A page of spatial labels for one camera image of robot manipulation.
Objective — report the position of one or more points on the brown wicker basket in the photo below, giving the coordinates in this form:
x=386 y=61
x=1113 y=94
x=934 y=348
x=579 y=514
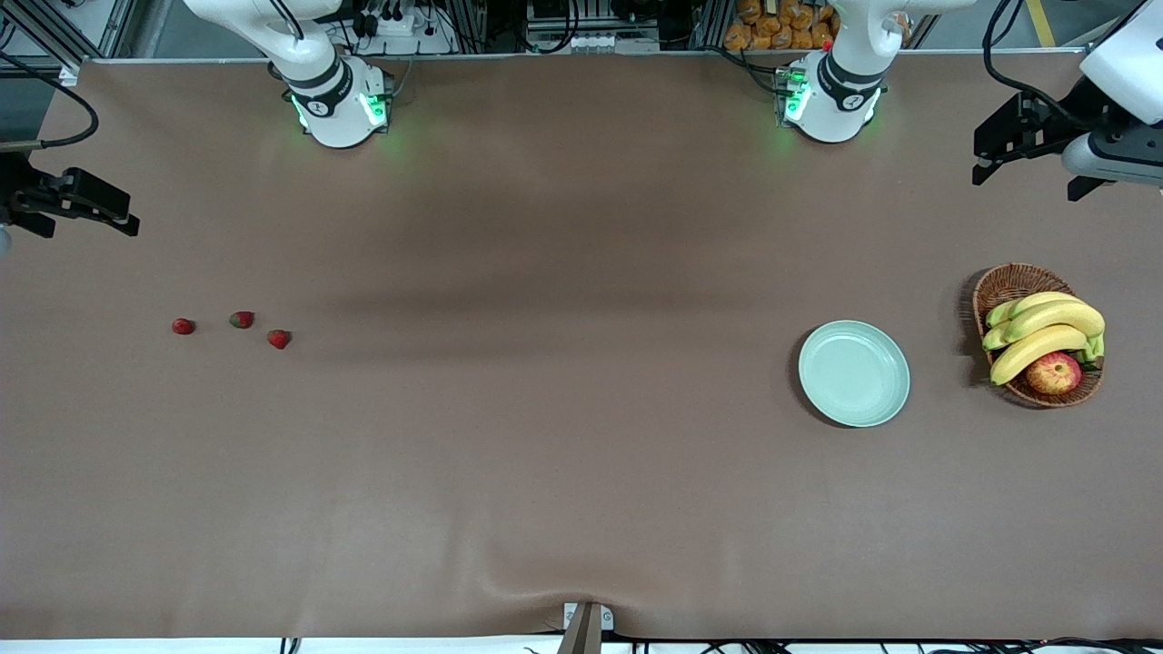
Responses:
x=1008 y=282

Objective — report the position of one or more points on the silver mounting bracket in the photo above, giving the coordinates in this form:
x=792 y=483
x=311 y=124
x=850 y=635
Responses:
x=607 y=619

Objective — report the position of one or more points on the aluminium frame profile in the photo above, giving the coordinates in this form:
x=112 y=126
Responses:
x=114 y=27

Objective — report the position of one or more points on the white power strip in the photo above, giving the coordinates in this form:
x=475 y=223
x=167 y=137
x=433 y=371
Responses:
x=413 y=41

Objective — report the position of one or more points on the red yellow apple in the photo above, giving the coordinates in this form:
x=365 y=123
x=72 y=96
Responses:
x=1054 y=373

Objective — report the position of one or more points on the bag of orange buns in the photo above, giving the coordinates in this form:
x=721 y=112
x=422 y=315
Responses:
x=781 y=23

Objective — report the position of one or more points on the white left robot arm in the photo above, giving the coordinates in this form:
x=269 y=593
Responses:
x=831 y=118

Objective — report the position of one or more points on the large table cover mat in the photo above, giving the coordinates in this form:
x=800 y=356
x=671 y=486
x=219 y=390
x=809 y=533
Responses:
x=581 y=454

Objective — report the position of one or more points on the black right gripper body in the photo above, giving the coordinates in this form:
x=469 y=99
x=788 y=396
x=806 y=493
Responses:
x=16 y=188

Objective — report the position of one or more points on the brown stand pole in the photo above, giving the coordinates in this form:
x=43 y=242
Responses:
x=583 y=636

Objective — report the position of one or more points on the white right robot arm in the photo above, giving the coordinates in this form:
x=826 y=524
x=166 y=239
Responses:
x=341 y=118

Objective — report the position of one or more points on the red toy strawberry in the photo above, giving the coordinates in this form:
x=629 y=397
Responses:
x=279 y=339
x=183 y=325
x=241 y=319

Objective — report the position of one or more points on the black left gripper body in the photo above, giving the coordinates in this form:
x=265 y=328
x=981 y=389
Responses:
x=1065 y=122

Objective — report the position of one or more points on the pale green round plate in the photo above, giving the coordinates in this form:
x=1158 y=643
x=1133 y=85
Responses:
x=854 y=373

